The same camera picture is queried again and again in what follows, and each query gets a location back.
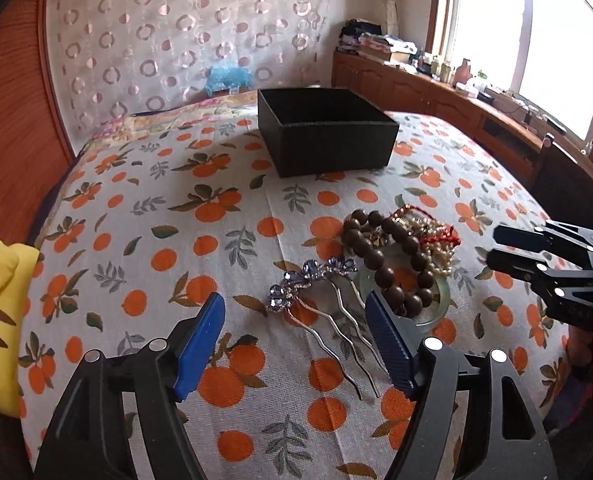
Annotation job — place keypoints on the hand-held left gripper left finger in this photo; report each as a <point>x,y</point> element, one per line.
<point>201,340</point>

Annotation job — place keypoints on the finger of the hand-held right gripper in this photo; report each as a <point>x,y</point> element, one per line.
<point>521,237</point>
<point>516,265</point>

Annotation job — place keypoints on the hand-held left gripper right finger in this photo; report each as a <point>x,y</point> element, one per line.
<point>389,340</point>

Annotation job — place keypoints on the green jade bangle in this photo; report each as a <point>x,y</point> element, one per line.
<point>439,310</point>

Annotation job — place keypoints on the jeweled silver hair comb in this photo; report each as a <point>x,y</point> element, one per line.
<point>296,280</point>

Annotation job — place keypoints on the black box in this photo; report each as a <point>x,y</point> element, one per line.
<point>336,145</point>

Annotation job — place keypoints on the orange print bedsheet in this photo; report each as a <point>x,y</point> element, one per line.
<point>176,240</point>

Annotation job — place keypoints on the pink tissue box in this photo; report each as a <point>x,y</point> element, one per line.
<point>467,90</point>

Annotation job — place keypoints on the pink bottle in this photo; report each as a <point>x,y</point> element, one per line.
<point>462,72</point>

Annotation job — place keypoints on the wooden cabinet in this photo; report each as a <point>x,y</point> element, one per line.
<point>416,92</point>

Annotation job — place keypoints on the row of small bottles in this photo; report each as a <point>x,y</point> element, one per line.
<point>436,66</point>

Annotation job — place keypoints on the yellow plush toy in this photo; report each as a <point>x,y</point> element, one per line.
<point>1,310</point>

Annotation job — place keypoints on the window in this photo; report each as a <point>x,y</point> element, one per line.
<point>526,35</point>

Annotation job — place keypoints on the floral quilt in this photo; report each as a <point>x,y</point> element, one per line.
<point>166,120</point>

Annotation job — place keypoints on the pile of folded clothes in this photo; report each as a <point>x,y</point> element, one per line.
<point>371,40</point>

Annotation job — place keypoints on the blue plastic bag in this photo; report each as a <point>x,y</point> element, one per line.
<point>229,79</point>

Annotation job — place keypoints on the wooden wardrobe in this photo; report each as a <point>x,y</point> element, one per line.
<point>16,110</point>

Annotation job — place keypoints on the circle patterned sheer curtain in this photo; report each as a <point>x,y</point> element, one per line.
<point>186,35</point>

